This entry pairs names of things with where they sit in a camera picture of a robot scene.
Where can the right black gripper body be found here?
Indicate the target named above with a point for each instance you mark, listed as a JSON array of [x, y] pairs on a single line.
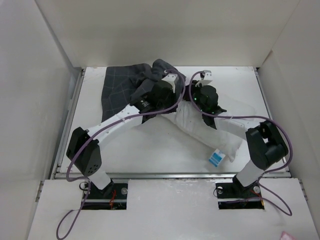
[[196, 92]]

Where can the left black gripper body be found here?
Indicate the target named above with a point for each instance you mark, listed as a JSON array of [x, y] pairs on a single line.
[[172, 98]]

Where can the dark grey checked pillowcase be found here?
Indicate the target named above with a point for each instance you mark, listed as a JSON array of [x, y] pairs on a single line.
[[123, 84]]

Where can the white pillow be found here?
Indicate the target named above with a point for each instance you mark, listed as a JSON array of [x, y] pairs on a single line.
[[190, 121]]

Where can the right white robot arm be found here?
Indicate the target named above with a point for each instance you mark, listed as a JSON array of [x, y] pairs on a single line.
[[265, 144]]

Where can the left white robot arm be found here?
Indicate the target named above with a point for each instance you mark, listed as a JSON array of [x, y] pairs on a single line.
[[85, 145]]

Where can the blue white pillow label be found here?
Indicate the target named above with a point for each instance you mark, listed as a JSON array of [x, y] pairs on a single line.
[[216, 158]]

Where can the pink object in corner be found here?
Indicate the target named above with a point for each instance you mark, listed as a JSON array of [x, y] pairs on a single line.
[[286, 236]]

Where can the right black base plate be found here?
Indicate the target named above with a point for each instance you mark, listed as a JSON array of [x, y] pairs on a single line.
[[230, 197]]

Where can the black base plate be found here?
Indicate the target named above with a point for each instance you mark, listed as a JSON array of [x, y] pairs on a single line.
[[230, 197], [113, 199]]

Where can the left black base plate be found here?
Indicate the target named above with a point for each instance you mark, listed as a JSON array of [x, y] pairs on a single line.
[[113, 199]]

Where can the aluminium rail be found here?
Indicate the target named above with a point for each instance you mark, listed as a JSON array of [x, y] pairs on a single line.
[[285, 174]]

